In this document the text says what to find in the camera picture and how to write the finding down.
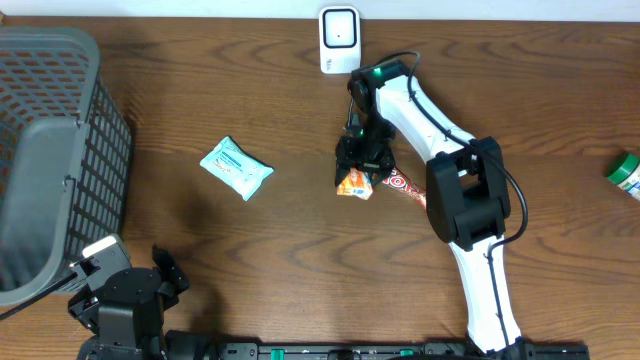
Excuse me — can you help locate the red chocolate bar wrapper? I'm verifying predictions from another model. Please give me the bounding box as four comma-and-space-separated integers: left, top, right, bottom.
382, 168, 427, 209

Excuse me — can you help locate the white barcode scanner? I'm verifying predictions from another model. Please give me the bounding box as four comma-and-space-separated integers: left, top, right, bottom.
319, 6, 362, 74

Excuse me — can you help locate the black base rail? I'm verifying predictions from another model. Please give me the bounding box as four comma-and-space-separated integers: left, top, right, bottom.
209, 340, 590, 360

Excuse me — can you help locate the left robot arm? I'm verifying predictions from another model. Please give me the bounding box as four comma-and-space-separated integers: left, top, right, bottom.
68, 236, 218, 360

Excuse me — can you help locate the orange snack packet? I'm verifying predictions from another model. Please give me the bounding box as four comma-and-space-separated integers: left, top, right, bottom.
336, 168, 373, 200

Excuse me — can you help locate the green lid jar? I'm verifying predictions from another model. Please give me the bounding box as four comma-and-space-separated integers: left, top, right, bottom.
605, 152, 639, 200

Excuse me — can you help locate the grey plastic basket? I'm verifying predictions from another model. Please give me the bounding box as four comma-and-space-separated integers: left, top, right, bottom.
1, 26, 133, 306

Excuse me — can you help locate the teal wet wipes pack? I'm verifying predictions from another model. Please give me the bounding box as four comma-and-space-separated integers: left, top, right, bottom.
199, 136, 274, 201

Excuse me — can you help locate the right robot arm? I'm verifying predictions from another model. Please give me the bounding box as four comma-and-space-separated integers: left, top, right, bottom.
335, 58, 521, 355

